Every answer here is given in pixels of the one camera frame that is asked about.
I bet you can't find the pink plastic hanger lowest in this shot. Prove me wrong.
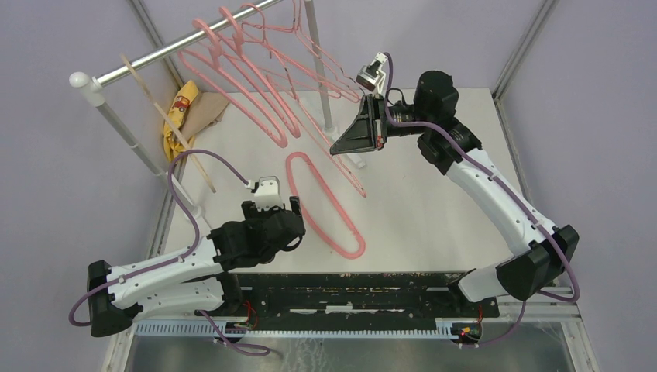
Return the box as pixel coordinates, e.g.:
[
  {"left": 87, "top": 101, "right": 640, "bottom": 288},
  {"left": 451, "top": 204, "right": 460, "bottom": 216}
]
[{"left": 285, "top": 151, "right": 366, "bottom": 260}]

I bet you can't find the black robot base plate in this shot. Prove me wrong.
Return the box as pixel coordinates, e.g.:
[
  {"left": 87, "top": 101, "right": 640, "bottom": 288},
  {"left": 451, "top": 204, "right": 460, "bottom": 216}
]
[{"left": 209, "top": 272, "right": 500, "bottom": 332}]

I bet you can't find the grey right rack post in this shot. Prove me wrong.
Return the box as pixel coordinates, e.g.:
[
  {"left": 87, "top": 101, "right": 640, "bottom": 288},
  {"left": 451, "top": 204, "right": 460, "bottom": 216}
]
[{"left": 302, "top": 0, "right": 333, "bottom": 127}]

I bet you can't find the white slotted cable duct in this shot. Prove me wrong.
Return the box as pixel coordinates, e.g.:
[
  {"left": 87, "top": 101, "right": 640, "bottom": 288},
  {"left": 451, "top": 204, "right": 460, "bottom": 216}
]
[{"left": 134, "top": 319, "right": 463, "bottom": 341}]

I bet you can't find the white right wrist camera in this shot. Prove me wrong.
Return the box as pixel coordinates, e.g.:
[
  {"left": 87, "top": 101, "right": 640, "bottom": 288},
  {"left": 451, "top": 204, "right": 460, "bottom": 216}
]
[{"left": 355, "top": 52, "right": 388, "bottom": 95}]

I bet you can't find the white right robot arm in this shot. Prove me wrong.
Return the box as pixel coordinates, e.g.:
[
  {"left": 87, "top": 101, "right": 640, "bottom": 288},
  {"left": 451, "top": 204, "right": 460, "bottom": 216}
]
[{"left": 330, "top": 71, "right": 580, "bottom": 316}]

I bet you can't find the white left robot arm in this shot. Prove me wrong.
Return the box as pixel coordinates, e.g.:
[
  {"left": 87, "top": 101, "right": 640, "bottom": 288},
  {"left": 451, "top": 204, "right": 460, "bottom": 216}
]
[{"left": 87, "top": 196, "right": 306, "bottom": 338}]

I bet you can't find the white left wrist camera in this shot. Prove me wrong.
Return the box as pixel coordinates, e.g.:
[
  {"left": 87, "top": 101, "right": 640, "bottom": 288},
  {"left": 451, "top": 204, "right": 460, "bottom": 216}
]
[{"left": 245, "top": 176, "right": 284, "bottom": 212}]

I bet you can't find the yellow patterned cloth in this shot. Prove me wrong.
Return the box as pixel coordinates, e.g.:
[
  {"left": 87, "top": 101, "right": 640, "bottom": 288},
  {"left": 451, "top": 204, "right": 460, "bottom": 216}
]
[{"left": 162, "top": 81, "right": 199, "bottom": 162}]

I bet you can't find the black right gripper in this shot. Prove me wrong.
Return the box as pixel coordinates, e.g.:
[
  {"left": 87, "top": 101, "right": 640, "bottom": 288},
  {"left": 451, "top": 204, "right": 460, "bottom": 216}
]
[{"left": 331, "top": 93, "right": 432, "bottom": 154}]

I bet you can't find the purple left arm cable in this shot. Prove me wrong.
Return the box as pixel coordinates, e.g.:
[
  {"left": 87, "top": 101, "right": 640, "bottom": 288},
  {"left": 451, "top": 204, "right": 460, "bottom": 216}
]
[{"left": 68, "top": 149, "right": 258, "bottom": 328}]

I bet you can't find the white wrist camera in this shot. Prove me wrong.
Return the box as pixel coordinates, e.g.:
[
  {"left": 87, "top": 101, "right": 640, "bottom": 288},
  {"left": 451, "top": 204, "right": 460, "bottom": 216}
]
[
  {"left": 355, "top": 52, "right": 388, "bottom": 95},
  {"left": 245, "top": 176, "right": 284, "bottom": 212}
]

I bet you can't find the beige cloth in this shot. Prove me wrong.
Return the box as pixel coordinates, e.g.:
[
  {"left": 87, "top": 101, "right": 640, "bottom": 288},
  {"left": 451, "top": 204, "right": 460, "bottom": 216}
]
[{"left": 181, "top": 92, "right": 229, "bottom": 144}]

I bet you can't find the white left rack post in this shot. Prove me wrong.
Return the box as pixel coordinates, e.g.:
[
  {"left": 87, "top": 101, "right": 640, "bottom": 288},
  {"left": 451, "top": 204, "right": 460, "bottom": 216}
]
[{"left": 68, "top": 71, "right": 210, "bottom": 233}]

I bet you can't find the silver horizontal rack rail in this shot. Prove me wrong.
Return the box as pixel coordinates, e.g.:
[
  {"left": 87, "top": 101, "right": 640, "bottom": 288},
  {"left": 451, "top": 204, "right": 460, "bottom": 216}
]
[{"left": 95, "top": 0, "right": 282, "bottom": 88}]

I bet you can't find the pink plastic hanger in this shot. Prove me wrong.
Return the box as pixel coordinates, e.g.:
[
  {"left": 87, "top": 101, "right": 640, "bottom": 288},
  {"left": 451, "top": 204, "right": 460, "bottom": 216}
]
[
  {"left": 208, "top": 6, "right": 301, "bottom": 148},
  {"left": 177, "top": 18, "right": 290, "bottom": 149}
]

